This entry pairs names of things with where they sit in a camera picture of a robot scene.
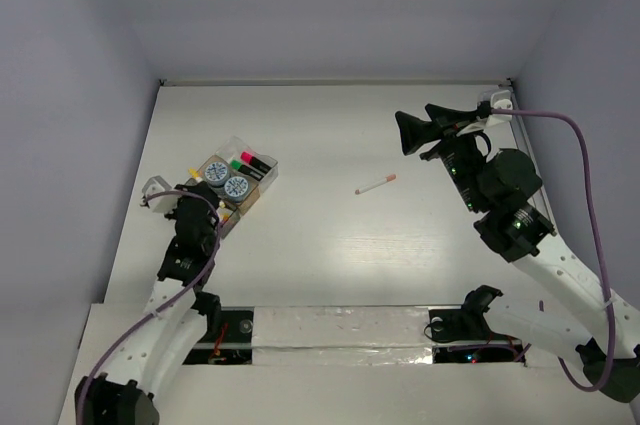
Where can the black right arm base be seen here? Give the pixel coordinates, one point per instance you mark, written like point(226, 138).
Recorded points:
point(462, 336)

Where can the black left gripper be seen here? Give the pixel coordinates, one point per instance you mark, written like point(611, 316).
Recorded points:
point(201, 193)

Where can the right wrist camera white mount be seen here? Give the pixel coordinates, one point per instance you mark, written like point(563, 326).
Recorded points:
point(495, 108)

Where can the clear plastic container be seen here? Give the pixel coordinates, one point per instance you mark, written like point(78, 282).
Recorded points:
point(232, 148)

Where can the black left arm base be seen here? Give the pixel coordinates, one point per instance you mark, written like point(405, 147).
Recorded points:
point(228, 337)

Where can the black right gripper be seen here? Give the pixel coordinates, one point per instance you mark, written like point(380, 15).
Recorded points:
point(414, 131)

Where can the blue paint jar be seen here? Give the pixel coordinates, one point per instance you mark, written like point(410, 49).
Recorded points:
point(216, 173)
point(237, 188)

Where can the amber plastic container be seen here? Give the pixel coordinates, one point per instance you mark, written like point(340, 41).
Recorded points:
point(250, 199)

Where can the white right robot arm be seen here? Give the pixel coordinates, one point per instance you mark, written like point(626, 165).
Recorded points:
point(602, 335)

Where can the pink tip black highlighter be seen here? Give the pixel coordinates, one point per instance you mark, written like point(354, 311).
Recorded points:
point(255, 162)

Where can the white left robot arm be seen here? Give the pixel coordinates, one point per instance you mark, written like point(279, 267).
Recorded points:
point(126, 382)

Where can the green tip black highlighter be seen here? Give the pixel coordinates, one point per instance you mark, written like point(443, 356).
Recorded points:
point(246, 170)

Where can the peach capped white marker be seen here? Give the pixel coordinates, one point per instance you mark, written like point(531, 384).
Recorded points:
point(375, 184)

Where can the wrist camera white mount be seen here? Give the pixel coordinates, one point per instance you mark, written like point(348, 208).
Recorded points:
point(156, 196)
point(495, 108)

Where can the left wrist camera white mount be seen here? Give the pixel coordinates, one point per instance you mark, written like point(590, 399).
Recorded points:
point(156, 196)

